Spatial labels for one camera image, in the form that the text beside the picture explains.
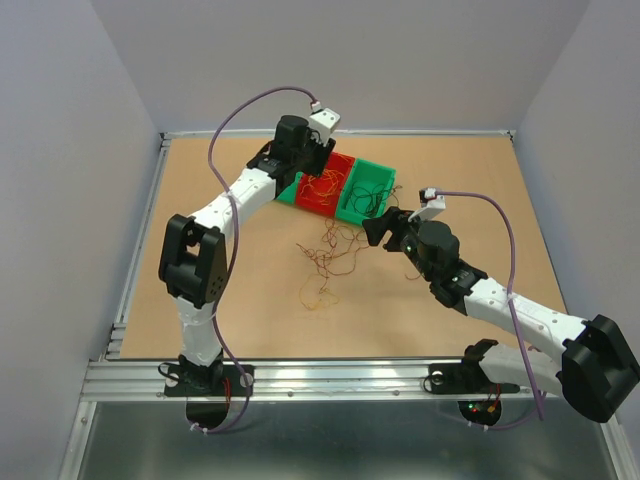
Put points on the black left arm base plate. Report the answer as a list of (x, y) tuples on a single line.
[(218, 381)]

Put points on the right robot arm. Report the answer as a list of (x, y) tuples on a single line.
[(587, 362)]

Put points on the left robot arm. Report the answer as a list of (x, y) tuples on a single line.
[(194, 265)]

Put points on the green bin near cables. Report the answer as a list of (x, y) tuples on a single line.
[(366, 192)]

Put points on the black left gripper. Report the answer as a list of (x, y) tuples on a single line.
[(322, 154)]

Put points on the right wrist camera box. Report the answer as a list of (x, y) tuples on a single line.
[(431, 205)]

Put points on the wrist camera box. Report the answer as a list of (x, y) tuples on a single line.
[(324, 121), (431, 205)]

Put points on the red middle bin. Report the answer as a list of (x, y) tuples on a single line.
[(321, 194)]

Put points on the aluminium front rail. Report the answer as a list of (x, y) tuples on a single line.
[(295, 381)]

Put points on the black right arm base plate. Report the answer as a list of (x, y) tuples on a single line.
[(457, 378)]

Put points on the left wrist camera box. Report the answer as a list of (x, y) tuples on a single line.
[(324, 121)]

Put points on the green far bin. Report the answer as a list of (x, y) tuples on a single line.
[(288, 195)]

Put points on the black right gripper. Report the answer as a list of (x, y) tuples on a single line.
[(397, 220)]

